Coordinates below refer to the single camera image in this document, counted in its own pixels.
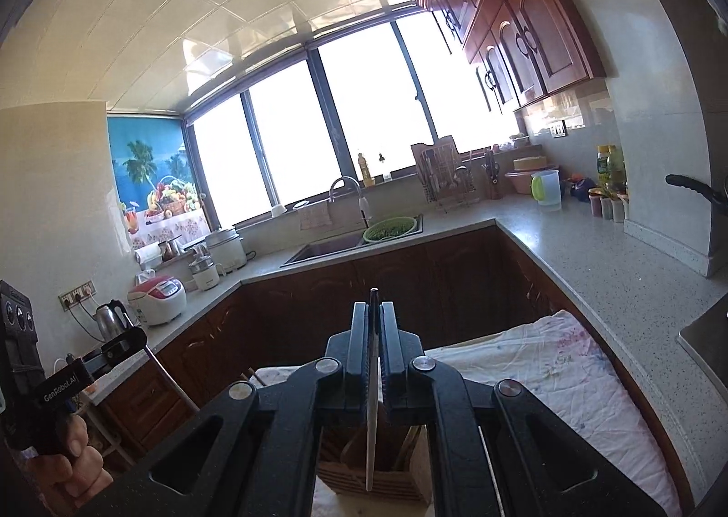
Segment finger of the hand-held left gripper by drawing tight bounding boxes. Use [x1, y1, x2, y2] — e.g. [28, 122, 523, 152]
[81, 326, 149, 377]

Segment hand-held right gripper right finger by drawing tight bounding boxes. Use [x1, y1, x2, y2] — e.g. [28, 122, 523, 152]
[378, 301, 671, 517]

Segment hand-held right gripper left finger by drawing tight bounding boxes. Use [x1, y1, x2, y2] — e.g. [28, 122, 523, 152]
[74, 301, 374, 517]

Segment metal chopstick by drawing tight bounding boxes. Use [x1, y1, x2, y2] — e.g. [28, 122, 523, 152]
[143, 345, 201, 414]
[364, 287, 381, 493]

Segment wooden utensil holder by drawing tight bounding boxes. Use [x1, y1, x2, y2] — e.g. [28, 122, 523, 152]
[314, 425, 434, 504]

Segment person's left hand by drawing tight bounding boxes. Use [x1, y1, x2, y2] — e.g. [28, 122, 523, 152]
[23, 412, 116, 515]

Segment steel electric kettle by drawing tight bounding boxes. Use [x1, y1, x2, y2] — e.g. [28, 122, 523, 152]
[94, 299, 135, 342]

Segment pink white rice cooker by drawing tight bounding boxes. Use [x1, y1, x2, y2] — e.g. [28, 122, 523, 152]
[127, 276, 188, 327]

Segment floral white tablecloth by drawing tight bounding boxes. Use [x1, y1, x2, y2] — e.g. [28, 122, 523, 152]
[250, 309, 683, 517]

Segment wooden lower cabinets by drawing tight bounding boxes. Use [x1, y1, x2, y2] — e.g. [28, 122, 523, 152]
[96, 226, 698, 517]

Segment wooden cabinets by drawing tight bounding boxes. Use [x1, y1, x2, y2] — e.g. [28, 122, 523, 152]
[409, 0, 607, 115]
[96, 226, 698, 517]

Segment small white steamer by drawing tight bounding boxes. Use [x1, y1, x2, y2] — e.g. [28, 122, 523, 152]
[189, 252, 222, 292]

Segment steel kitchen sink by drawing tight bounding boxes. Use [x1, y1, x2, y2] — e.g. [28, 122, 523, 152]
[280, 215, 425, 268]

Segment beach fruit poster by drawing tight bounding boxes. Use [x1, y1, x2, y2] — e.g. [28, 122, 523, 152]
[107, 115, 209, 252]

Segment pink dish towel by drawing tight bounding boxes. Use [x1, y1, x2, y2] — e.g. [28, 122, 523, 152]
[299, 205, 333, 231]

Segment green colander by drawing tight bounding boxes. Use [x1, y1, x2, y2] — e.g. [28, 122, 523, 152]
[363, 217, 416, 244]

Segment chrome kitchen faucet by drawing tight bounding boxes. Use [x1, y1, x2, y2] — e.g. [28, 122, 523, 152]
[329, 176, 372, 229]

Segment speckled grey countertop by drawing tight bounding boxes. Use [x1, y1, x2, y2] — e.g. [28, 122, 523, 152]
[85, 193, 728, 404]

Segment knife block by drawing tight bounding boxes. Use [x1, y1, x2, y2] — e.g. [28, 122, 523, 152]
[483, 150, 505, 201]

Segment white pitcher green lid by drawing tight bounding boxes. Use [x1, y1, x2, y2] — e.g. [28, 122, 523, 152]
[531, 170, 564, 211]

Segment pink basin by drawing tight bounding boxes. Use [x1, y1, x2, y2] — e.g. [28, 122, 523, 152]
[504, 156, 556, 195]

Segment blue container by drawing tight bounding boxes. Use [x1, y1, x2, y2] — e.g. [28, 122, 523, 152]
[566, 176, 596, 203]

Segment gas stove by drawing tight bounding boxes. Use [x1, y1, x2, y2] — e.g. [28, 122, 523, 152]
[677, 301, 728, 371]

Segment green label oil bottle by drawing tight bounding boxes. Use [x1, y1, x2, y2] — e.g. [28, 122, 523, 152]
[595, 146, 612, 191]

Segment yellow oil bottle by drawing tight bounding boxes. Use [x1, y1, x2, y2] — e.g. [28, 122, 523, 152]
[607, 144, 627, 194]

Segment large kitchen window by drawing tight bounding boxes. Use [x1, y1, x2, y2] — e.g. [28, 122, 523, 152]
[187, 10, 522, 229]

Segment black wok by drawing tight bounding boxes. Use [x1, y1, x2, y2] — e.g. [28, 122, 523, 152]
[665, 173, 728, 206]

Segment wooden upper cabinets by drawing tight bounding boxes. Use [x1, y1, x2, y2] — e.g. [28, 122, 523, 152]
[409, 0, 607, 115]

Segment wall power sockets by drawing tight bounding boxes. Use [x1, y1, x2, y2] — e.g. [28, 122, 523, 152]
[58, 281, 95, 311]

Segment wire dish rack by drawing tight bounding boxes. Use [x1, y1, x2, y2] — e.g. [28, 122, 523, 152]
[411, 136, 480, 212]

